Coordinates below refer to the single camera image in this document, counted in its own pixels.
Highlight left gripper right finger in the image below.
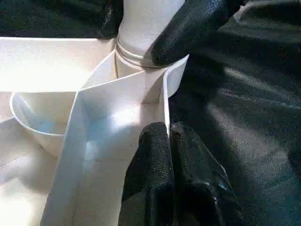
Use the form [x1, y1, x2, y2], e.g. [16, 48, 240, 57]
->
[171, 122, 238, 226]

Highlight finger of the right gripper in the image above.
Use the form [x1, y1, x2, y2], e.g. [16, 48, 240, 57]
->
[150, 0, 243, 69]

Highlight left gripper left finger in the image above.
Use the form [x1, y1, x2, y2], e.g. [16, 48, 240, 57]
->
[117, 121, 175, 226]

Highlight white plastic table leg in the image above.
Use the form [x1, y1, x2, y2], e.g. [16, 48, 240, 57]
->
[116, 0, 186, 69]

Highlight white plastic table top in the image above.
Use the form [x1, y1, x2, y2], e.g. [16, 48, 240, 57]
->
[0, 36, 190, 226]

